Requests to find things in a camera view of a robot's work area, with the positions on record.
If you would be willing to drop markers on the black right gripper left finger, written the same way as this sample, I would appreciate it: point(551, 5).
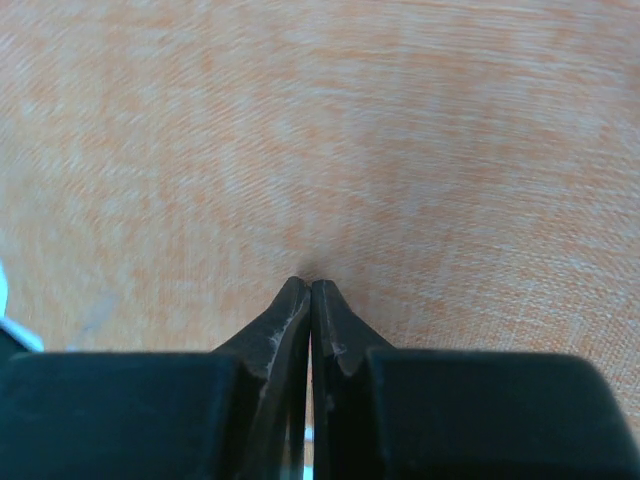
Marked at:
point(237, 412)

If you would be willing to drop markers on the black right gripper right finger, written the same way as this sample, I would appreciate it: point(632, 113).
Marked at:
point(382, 412)

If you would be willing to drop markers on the orange cloth napkin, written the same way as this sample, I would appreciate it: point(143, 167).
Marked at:
point(467, 172)

